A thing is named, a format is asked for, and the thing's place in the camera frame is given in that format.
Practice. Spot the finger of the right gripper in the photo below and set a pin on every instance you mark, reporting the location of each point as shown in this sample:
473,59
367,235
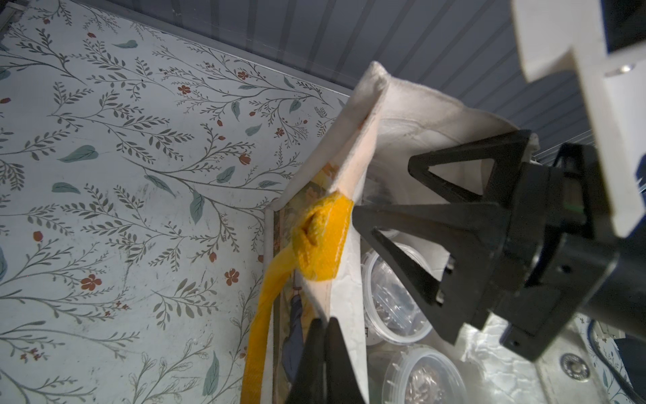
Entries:
474,235
500,158

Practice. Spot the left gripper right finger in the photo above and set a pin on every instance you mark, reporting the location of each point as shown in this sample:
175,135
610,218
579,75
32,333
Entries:
340,383

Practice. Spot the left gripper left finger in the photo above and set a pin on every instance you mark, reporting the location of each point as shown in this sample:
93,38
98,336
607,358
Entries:
309,384

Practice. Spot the front seed jar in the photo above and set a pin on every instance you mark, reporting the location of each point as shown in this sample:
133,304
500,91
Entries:
421,374

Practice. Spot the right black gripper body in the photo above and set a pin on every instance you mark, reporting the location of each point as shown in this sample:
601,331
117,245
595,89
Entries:
584,266

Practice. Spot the white canvas tote bag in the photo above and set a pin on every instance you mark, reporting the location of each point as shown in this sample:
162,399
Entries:
385,123

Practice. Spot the clear lid seed jar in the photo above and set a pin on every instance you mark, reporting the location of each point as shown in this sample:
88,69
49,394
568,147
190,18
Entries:
390,313

